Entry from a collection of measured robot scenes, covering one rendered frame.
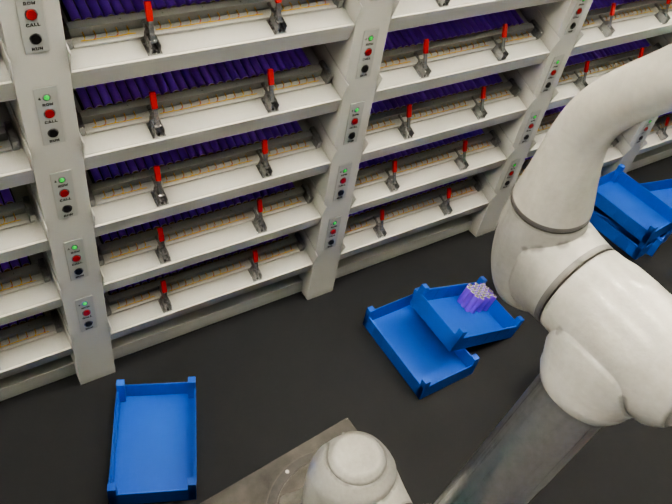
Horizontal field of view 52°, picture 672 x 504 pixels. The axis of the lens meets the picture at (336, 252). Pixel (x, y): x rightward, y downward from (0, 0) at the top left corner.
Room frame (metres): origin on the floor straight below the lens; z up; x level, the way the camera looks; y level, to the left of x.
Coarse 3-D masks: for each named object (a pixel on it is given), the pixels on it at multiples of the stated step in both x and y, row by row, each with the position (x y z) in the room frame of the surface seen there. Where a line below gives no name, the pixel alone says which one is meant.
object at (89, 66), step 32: (352, 0) 1.41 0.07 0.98; (64, 32) 1.05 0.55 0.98; (192, 32) 1.20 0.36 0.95; (224, 32) 1.23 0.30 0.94; (256, 32) 1.26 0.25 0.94; (288, 32) 1.30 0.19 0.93; (320, 32) 1.34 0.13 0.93; (96, 64) 1.04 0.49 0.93; (128, 64) 1.07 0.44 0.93; (160, 64) 1.12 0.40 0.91; (192, 64) 1.16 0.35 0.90
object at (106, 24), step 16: (224, 0) 1.28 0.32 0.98; (240, 0) 1.30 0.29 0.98; (256, 0) 1.31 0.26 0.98; (272, 0) 1.33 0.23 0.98; (288, 0) 1.36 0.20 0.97; (304, 0) 1.39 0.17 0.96; (320, 0) 1.42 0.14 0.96; (112, 16) 1.13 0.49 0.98; (128, 16) 1.15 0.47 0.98; (144, 16) 1.16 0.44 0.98; (160, 16) 1.18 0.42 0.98; (176, 16) 1.20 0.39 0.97; (192, 16) 1.22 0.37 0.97; (208, 16) 1.25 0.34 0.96; (80, 32) 1.09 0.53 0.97; (96, 32) 1.11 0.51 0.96; (128, 32) 1.13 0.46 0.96
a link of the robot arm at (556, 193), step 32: (640, 64) 0.62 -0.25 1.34; (576, 96) 0.67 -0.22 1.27; (608, 96) 0.63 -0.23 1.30; (640, 96) 0.60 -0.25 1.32; (576, 128) 0.64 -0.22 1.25; (608, 128) 0.63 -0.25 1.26; (544, 160) 0.66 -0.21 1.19; (576, 160) 0.64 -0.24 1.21; (512, 192) 0.69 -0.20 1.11; (544, 192) 0.65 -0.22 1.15; (576, 192) 0.64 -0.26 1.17; (544, 224) 0.64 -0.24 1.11; (576, 224) 0.64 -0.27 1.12
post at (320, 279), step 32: (384, 0) 1.44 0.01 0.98; (352, 32) 1.40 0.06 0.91; (384, 32) 1.45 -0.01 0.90; (352, 64) 1.40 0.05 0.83; (352, 96) 1.41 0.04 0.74; (352, 160) 1.44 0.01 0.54; (320, 192) 1.41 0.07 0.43; (352, 192) 1.45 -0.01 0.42; (320, 224) 1.39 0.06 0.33; (320, 256) 1.41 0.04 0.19; (320, 288) 1.42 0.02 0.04
